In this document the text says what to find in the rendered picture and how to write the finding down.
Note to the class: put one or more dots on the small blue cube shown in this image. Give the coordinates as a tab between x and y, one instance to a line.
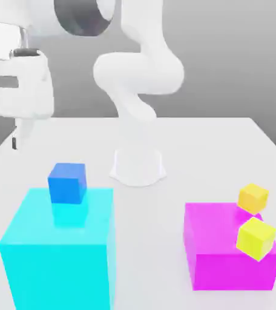
66	185

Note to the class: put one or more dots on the large magenta box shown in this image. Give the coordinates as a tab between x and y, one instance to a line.
225	271

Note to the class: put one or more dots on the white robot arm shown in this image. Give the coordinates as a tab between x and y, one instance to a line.
138	72

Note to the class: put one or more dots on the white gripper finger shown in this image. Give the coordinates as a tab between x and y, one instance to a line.
21	128

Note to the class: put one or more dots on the large cyan box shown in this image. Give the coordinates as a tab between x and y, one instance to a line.
55	266

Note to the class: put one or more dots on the small yellow cube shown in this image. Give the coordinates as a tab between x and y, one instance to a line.
254	239

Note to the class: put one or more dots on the small orange cube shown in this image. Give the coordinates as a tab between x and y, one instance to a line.
251	198

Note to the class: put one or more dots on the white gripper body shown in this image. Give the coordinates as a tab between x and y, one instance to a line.
31	92

